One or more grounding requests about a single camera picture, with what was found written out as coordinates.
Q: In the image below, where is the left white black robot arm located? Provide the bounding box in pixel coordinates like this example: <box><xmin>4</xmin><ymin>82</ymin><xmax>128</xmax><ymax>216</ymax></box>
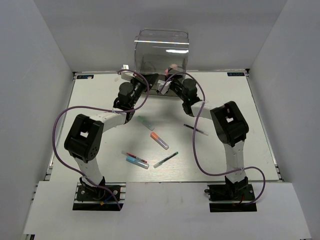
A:
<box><xmin>64</xmin><ymin>74</ymin><xmax>159</xmax><ymax>200</ymax></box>

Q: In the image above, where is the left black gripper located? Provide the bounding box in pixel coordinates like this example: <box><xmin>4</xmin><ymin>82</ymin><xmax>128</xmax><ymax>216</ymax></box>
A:
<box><xmin>129</xmin><ymin>72</ymin><xmax>159</xmax><ymax>108</ymax></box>

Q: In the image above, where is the green cap highlighter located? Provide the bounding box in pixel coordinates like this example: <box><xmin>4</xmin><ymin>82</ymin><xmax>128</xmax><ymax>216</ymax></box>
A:
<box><xmin>137</xmin><ymin>115</ymin><xmax>155</xmax><ymax>131</ymax></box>

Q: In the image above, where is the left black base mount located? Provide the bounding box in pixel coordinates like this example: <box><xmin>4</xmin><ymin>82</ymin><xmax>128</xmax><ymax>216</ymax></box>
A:
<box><xmin>72</xmin><ymin>182</ymin><xmax>126</xmax><ymax>212</ymax></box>

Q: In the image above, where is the red gel pen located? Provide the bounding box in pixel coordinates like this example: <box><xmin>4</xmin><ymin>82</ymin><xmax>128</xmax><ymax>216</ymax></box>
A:
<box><xmin>121</xmin><ymin>150</ymin><xmax>147</xmax><ymax>163</ymax></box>

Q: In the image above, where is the right blue table label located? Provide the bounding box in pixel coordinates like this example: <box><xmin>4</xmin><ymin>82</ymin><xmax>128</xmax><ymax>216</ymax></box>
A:
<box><xmin>227</xmin><ymin>72</ymin><xmax>245</xmax><ymax>77</ymax></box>

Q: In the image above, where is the orange cap highlighter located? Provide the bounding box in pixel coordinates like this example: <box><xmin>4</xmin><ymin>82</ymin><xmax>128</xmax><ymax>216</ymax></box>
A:
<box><xmin>150</xmin><ymin>132</ymin><xmax>169</xmax><ymax>150</ymax></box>

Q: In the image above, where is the left blue table label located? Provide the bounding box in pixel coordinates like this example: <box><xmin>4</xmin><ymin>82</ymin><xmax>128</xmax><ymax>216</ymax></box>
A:
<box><xmin>76</xmin><ymin>74</ymin><xmax>94</xmax><ymax>80</ymax></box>

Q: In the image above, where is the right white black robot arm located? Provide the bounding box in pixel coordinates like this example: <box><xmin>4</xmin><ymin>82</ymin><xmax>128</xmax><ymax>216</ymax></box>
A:
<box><xmin>157</xmin><ymin>72</ymin><xmax>249</xmax><ymax>200</ymax></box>

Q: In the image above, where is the green gel pen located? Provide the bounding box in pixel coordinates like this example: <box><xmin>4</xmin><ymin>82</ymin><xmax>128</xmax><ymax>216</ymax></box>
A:
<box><xmin>153</xmin><ymin>151</ymin><xmax>179</xmax><ymax>168</ymax></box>

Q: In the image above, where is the clear acrylic drawer organizer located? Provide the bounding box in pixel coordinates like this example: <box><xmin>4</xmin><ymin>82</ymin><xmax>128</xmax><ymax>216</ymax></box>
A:
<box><xmin>134</xmin><ymin>28</ymin><xmax>189</xmax><ymax>96</ymax></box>

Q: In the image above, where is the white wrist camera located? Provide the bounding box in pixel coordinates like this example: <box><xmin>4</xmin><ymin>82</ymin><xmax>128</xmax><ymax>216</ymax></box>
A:
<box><xmin>156</xmin><ymin>80</ymin><xmax>171</xmax><ymax>95</ymax></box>
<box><xmin>115</xmin><ymin>64</ymin><xmax>135</xmax><ymax>82</ymax></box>

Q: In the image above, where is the blue cap highlighter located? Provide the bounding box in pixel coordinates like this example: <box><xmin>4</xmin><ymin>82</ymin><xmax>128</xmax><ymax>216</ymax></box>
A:
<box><xmin>126</xmin><ymin>156</ymin><xmax>149</xmax><ymax>170</ymax></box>

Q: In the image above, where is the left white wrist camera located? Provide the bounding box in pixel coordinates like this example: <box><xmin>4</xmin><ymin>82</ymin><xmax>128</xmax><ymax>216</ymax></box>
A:
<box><xmin>115</xmin><ymin>64</ymin><xmax>135</xmax><ymax>82</ymax></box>

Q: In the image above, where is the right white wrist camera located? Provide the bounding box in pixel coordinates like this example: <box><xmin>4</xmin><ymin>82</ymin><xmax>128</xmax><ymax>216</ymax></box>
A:
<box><xmin>156</xmin><ymin>80</ymin><xmax>171</xmax><ymax>95</ymax></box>

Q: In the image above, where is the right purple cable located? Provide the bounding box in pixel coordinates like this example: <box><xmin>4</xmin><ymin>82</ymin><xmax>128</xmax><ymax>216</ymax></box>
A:
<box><xmin>163</xmin><ymin>71</ymin><xmax>266</xmax><ymax>207</ymax></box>

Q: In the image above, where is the purple cable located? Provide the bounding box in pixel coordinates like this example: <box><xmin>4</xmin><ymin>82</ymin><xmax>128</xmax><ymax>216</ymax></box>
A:
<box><xmin>163</xmin><ymin>71</ymin><xmax>266</xmax><ymax>207</ymax></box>
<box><xmin>52</xmin><ymin>70</ymin><xmax>151</xmax><ymax>210</ymax></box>

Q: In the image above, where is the blue table label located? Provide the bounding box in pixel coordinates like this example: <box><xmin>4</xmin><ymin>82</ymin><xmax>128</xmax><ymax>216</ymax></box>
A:
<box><xmin>227</xmin><ymin>72</ymin><xmax>245</xmax><ymax>77</ymax></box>
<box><xmin>76</xmin><ymin>74</ymin><xmax>94</xmax><ymax>80</ymax></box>

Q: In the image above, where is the purple gel pen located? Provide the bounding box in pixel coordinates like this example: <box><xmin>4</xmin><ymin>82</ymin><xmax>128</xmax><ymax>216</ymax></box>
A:
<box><xmin>183</xmin><ymin>123</ymin><xmax>209</xmax><ymax>136</ymax></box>

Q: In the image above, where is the pink cap refill tube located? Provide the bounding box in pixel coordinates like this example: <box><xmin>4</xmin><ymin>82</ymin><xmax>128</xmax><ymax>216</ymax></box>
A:
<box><xmin>165</xmin><ymin>64</ymin><xmax>178</xmax><ymax>75</ymax></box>

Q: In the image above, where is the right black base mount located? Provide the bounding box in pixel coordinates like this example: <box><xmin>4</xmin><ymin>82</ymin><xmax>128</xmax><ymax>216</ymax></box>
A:
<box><xmin>204</xmin><ymin>177</ymin><xmax>257</xmax><ymax>213</ymax></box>

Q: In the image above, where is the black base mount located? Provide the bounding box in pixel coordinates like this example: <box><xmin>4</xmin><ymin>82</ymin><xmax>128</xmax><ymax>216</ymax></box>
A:
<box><xmin>72</xmin><ymin>182</ymin><xmax>126</xmax><ymax>212</ymax></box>
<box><xmin>204</xmin><ymin>177</ymin><xmax>257</xmax><ymax>213</ymax></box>

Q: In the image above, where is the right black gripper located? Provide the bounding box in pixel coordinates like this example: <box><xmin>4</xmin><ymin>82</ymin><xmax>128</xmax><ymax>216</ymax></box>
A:
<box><xmin>166</xmin><ymin>66</ymin><xmax>188</xmax><ymax>102</ymax></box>

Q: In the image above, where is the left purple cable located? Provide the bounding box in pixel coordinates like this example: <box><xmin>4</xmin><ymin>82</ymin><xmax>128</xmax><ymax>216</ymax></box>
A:
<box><xmin>52</xmin><ymin>70</ymin><xmax>151</xmax><ymax>210</ymax></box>

